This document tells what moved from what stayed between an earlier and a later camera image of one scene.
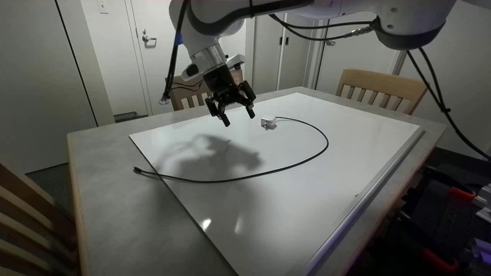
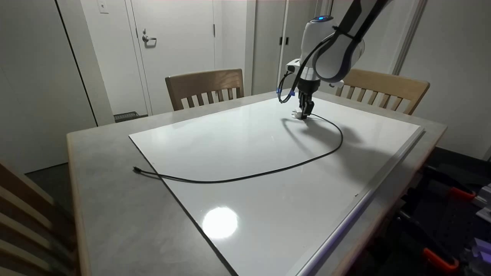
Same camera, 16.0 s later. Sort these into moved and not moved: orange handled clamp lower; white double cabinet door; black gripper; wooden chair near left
Moved: black gripper
Not moved: wooden chair near left; orange handled clamp lower; white double cabinet door
